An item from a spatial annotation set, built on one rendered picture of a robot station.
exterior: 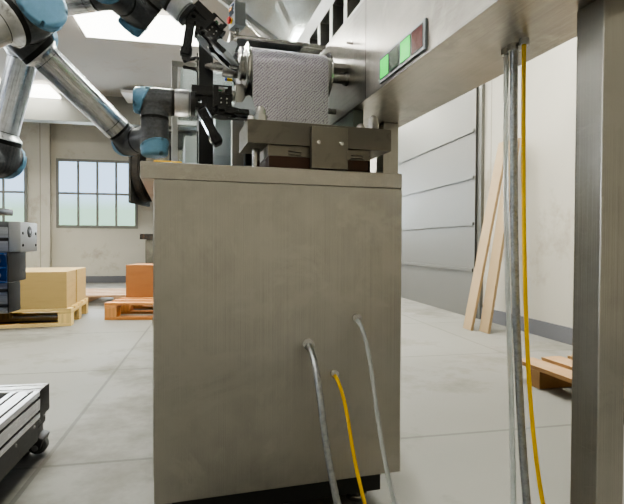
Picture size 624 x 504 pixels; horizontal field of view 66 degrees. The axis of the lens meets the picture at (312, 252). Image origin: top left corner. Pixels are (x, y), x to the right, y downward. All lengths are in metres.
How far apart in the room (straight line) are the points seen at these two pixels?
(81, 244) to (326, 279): 8.36
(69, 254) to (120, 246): 0.86
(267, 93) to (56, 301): 3.46
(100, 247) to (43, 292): 4.77
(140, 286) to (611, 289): 4.66
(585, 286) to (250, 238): 0.72
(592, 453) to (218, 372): 0.78
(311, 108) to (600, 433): 1.11
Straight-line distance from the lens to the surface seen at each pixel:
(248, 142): 1.27
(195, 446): 1.27
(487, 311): 4.17
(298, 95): 1.54
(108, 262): 9.33
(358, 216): 1.26
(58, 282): 4.63
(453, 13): 1.13
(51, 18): 1.33
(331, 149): 1.30
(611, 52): 1.03
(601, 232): 0.97
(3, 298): 1.68
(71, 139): 9.64
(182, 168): 1.18
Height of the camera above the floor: 0.71
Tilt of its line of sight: 1 degrees down
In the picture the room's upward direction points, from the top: straight up
